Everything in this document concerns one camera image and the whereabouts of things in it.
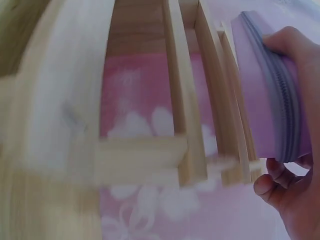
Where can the person's right hand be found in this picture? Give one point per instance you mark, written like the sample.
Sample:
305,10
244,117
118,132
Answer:
307,200

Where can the purple zippered case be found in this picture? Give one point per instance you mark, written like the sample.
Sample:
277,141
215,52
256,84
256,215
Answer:
251,80

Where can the wooden slotted rack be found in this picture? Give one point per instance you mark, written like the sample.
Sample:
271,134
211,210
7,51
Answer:
62,100

